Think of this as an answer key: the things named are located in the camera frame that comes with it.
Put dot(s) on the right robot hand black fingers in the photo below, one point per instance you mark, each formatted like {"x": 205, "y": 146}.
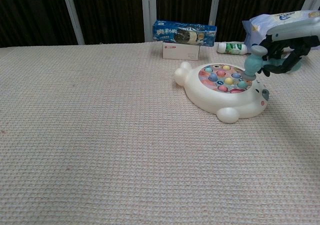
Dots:
{"x": 292, "y": 32}

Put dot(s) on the teal toy hammer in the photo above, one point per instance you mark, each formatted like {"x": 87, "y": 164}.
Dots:
{"x": 252, "y": 65}

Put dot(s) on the white fish toy game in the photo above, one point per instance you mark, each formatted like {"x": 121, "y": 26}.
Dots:
{"x": 220, "y": 95}

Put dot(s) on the light blue snack bag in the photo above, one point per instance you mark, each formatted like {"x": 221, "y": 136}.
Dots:
{"x": 257, "y": 27}

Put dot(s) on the white bottle green label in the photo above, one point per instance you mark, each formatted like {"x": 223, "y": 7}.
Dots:
{"x": 231, "y": 48}

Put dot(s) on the blue cookie box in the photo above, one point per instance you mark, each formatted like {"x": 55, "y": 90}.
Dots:
{"x": 183, "y": 33}

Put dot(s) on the small white cardboard box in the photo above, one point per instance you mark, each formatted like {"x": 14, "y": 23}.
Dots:
{"x": 181, "y": 52}

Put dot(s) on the beige woven tablecloth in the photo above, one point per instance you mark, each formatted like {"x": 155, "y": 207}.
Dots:
{"x": 112, "y": 135}

